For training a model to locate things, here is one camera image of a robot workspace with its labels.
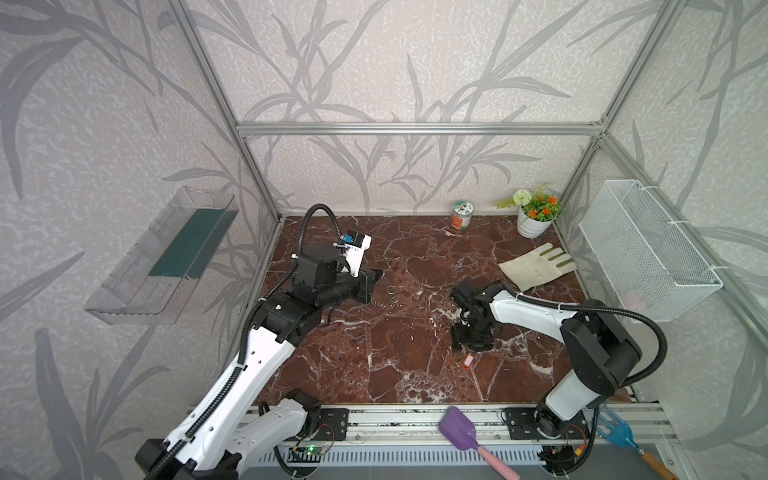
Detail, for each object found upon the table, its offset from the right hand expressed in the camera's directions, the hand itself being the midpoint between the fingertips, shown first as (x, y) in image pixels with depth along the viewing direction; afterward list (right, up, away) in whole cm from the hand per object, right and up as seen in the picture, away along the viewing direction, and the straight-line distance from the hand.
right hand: (460, 339), depth 87 cm
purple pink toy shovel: (-3, -17, -15) cm, 23 cm away
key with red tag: (+2, -5, -3) cm, 7 cm away
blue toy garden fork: (+37, -18, -15) cm, 44 cm away
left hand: (-21, +24, -19) cm, 37 cm away
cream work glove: (+31, +21, +18) cm, 41 cm away
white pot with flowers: (+31, +40, +18) cm, 53 cm away
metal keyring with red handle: (-21, +12, +15) cm, 28 cm away
